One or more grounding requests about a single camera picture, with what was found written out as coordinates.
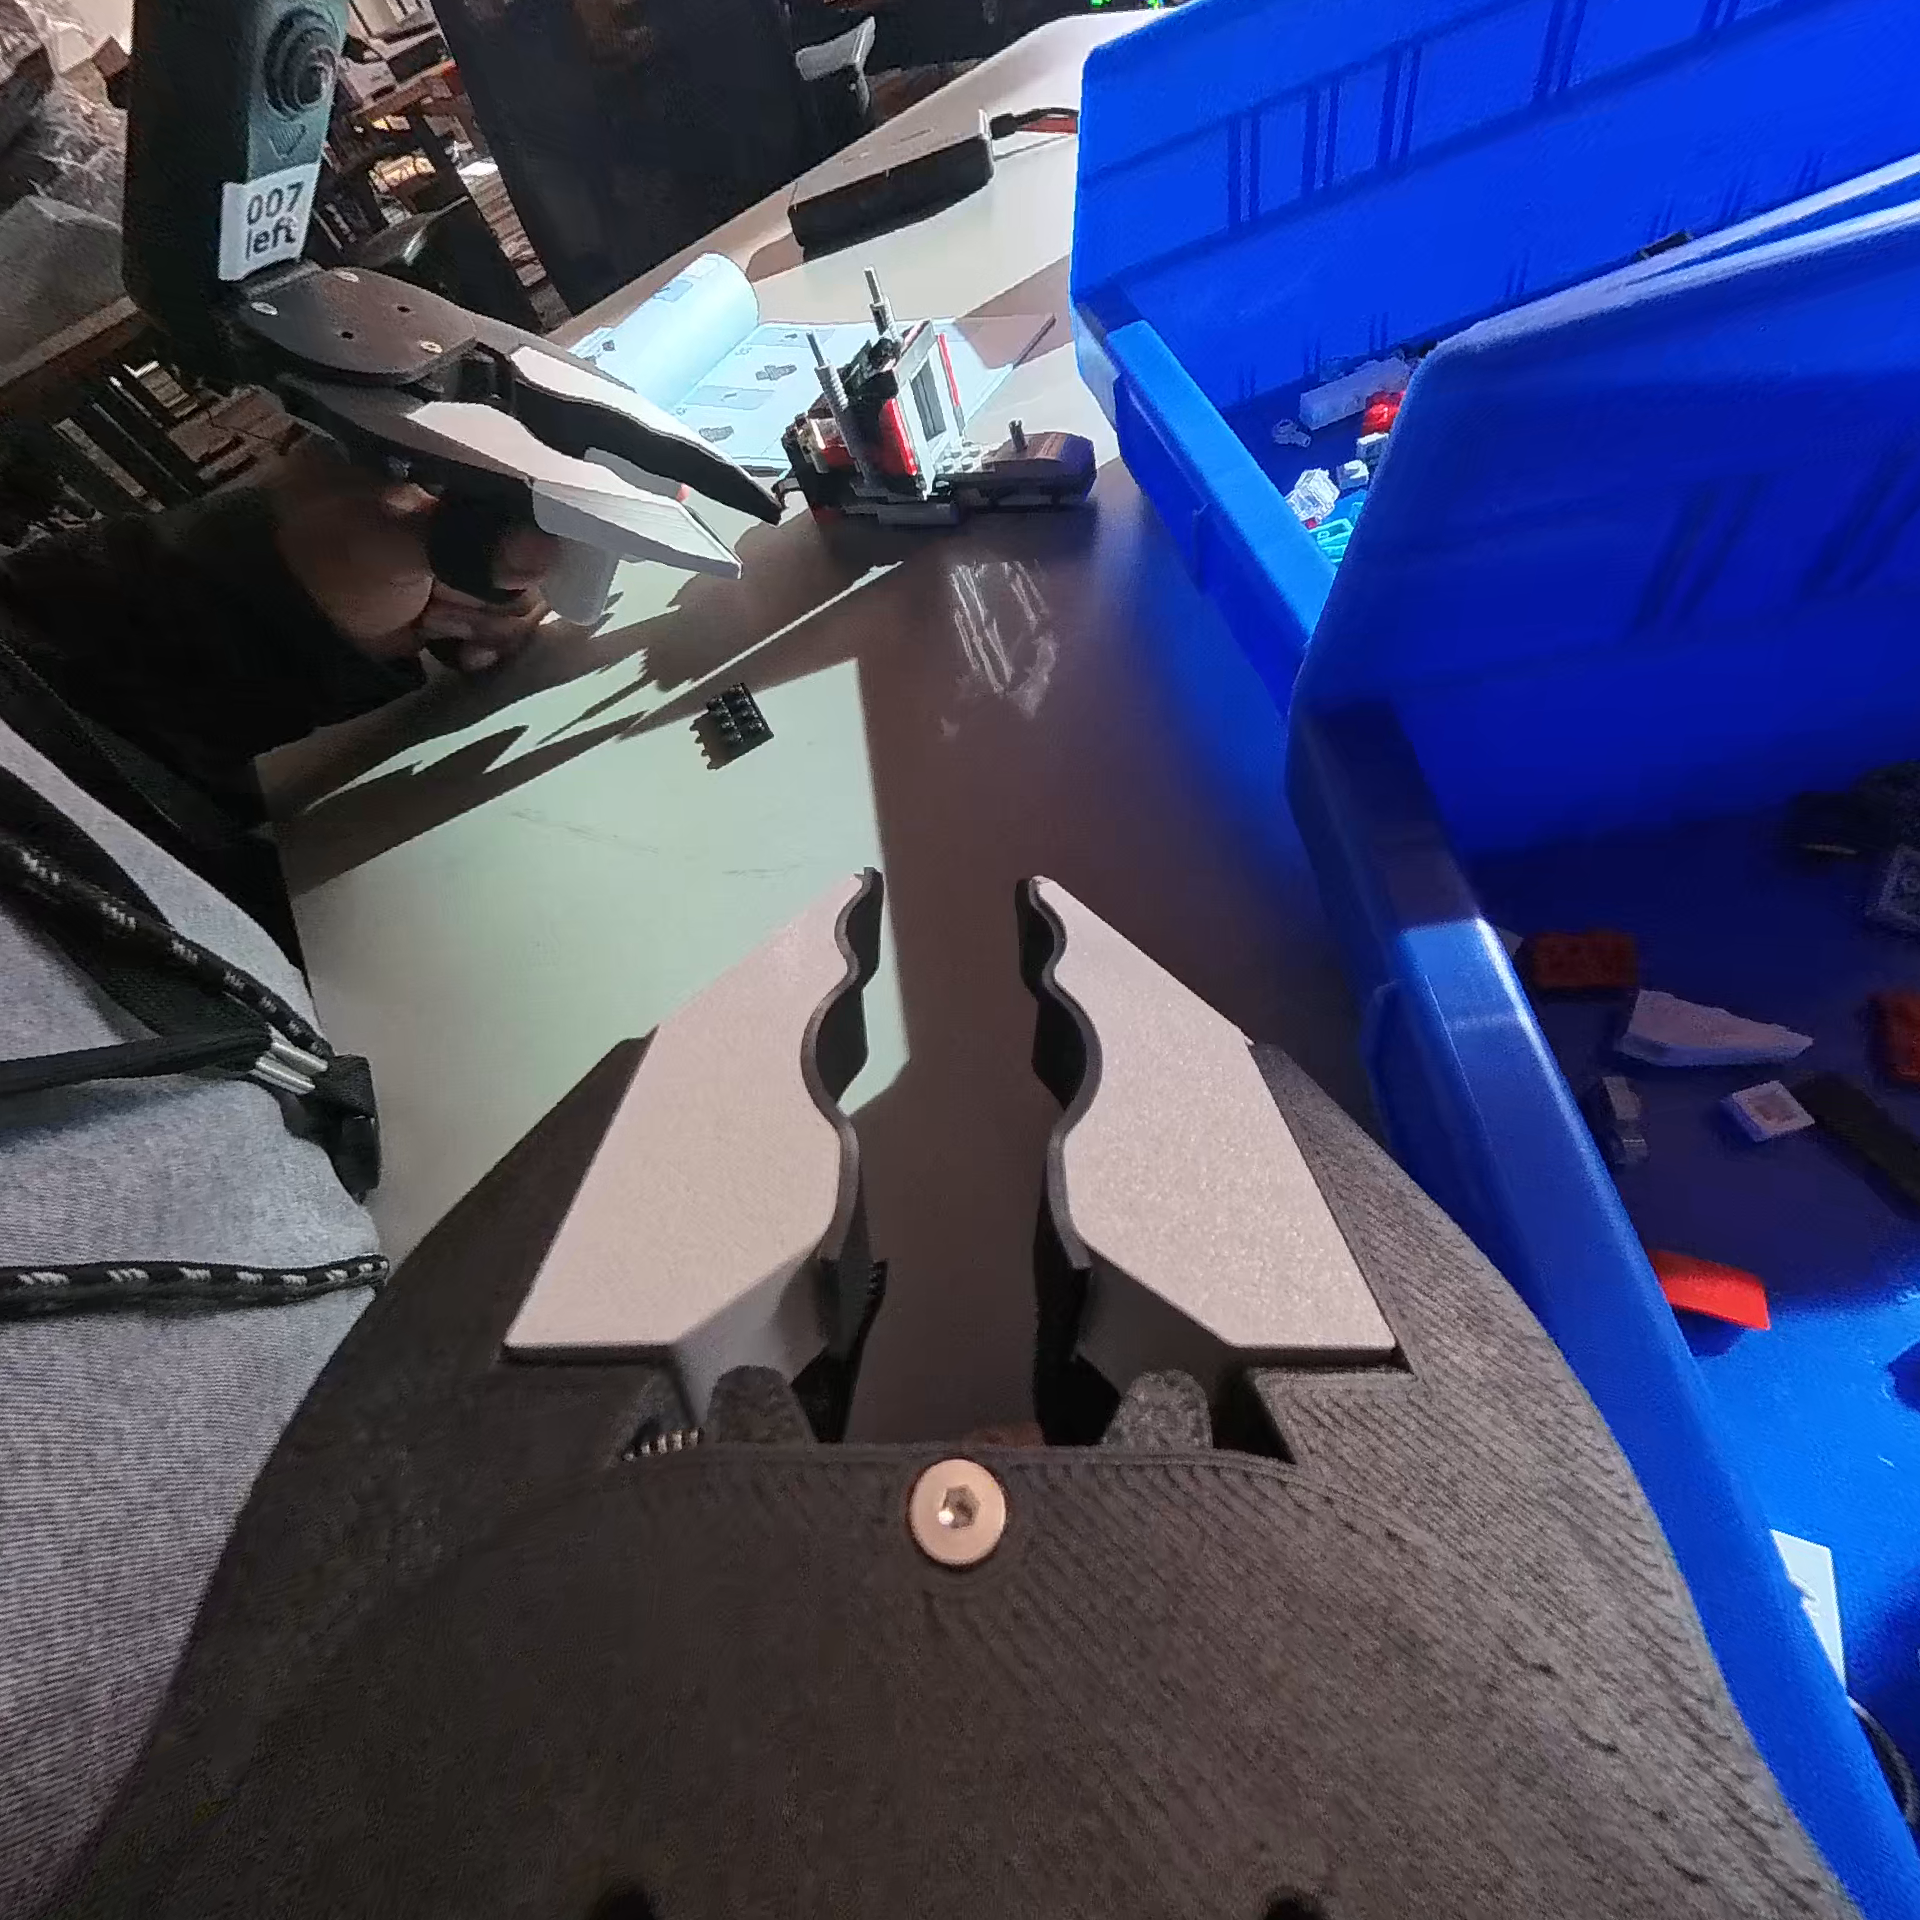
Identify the black rectangular box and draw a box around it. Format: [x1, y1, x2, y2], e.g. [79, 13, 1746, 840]
[787, 112, 998, 254]

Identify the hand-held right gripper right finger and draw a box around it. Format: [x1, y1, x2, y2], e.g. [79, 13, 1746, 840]
[1017, 874, 1407, 1386]

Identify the black office chair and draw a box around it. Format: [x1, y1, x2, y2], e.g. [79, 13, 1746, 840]
[434, 0, 881, 317]

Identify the person's left forearm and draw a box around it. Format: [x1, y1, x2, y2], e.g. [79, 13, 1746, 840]
[0, 487, 393, 840]

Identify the person's left hand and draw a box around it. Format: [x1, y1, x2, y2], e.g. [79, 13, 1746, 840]
[282, 461, 559, 671]

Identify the toy brick truck model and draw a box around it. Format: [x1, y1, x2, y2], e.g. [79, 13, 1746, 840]
[778, 269, 1099, 531]

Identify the grey hoodie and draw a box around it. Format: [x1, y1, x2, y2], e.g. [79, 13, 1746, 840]
[0, 719, 393, 1920]

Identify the black studded brick plate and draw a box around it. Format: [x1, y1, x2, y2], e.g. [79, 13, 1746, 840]
[691, 682, 778, 770]

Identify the light blue instruction booklet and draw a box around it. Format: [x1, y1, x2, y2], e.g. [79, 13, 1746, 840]
[569, 251, 1081, 466]

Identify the black white drawstring cord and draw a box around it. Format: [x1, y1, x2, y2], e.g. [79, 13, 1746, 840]
[0, 1258, 396, 1320]
[0, 832, 332, 1074]

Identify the pile of mixed toy bricks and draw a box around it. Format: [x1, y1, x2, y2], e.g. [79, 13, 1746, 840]
[1507, 765, 1920, 1652]
[1267, 344, 1427, 565]

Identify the black strap with buckle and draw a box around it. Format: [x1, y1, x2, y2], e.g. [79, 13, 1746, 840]
[0, 1036, 383, 1194]

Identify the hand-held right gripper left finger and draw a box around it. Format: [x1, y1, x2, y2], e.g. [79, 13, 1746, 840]
[502, 867, 889, 1423]

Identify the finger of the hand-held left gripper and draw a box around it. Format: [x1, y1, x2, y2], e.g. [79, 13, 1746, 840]
[516, 434, 747, 632]
[481, 343, 783, 527]

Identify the blue plastic bin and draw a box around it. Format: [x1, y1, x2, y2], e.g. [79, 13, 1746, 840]
[1067, 0, 1920, 707]
[1286, 195, 1920, 1920]

